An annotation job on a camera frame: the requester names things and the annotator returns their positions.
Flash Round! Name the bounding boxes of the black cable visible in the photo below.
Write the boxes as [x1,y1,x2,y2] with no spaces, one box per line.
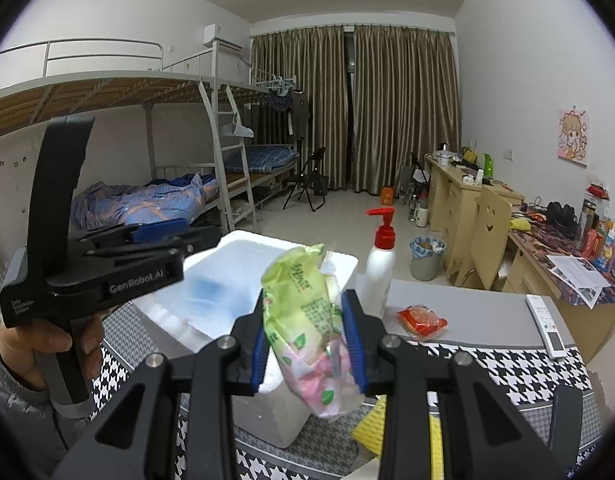
[52,411,71,454]

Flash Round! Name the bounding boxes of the black folding chair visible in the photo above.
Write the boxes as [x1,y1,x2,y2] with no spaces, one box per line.
[282,146,329,213]

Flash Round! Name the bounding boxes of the white foam box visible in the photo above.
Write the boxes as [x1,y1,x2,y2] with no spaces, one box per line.
[132,230,361,448]

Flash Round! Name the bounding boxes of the blue plaid mattress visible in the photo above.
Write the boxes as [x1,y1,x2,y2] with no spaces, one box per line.
[222,144,298,174]

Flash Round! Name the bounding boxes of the cluster of toiletry bottles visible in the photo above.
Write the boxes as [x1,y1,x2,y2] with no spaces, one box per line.
[577,184,615,287]

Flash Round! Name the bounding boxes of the dark blue hanging garment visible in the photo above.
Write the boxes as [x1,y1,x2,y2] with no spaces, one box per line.
[267,87,293,114]

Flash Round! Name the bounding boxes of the green pink tissue packet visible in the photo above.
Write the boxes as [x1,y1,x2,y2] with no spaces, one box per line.
[261,242,365,421]

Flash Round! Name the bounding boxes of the red snack packet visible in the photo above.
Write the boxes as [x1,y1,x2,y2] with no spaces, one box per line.
[397,304,449,343]

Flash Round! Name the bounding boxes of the person's left forearm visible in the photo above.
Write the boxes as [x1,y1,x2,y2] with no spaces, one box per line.
[0,320,70,480]

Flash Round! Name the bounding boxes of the grey mat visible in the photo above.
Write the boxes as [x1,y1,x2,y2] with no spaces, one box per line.
[382,279,581,352]

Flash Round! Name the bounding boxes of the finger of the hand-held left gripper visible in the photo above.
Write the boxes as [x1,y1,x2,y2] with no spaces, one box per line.
[78,219,189,245]
[101,229,224,267]

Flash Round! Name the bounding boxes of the white metal bunk bed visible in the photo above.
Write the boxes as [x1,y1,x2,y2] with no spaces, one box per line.
[207,40,300,231]
[0,37,220,271]

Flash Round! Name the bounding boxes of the white remote control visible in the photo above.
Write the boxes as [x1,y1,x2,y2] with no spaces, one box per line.
[526,295,569,360]

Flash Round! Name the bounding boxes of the wooden desk with drawers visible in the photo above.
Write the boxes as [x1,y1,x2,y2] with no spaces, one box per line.
[425,155,494,237]

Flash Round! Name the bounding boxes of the dark hanging shirt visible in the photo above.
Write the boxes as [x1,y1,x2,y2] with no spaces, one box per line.
[290,91,311,139]

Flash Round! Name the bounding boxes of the blue floral quilt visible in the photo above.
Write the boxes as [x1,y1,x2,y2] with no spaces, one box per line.
[71,172,218,232]

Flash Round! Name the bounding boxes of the brown curtain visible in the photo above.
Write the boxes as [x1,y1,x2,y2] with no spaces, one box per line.
[250,26,357,194]
[354,24,461,197]

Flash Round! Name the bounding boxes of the white red pump bottle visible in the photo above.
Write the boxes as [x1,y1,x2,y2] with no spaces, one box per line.
[360,207,398,321]

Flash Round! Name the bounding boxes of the houndstooth blanket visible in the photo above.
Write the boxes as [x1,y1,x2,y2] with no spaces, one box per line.
[87,305,604,480]

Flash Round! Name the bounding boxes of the white air conditioner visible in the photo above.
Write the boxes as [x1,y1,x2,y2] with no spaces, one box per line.
[202,24,243,52]

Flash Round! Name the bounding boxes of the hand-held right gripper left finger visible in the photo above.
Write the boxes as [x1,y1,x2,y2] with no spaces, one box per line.
[52,291,273,480]

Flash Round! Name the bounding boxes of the wooden smiley chair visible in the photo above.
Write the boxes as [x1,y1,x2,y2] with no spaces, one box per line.
[445,185,519,292]

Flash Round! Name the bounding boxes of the yellow cloth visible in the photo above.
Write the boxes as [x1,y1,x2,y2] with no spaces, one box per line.
[350,395,445,480]

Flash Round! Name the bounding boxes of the grey trash bin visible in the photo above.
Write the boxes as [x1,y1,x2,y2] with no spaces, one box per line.
[410,236,447,281]

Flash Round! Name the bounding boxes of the person's left hand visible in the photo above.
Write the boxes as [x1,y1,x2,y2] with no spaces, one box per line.
[0,309,106,392]

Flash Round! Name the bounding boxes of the cartoon wall poster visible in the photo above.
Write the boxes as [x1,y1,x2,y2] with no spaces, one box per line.
[557,107,591,166]

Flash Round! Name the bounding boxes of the printed paper sheets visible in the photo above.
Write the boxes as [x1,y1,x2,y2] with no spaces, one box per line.
[545,254,613,309]

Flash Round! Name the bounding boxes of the black headphones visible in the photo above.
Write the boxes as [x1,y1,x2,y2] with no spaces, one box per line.
[545,201,579,239]

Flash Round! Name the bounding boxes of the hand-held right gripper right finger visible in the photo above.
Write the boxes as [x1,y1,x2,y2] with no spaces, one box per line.
[340,290,545,480]

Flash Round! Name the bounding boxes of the patterned desk mat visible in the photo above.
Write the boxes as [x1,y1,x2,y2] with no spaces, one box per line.
[507,210,615,307]

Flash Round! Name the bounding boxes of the white hanging item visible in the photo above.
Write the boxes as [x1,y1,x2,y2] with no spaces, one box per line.
[220,112,255,139]

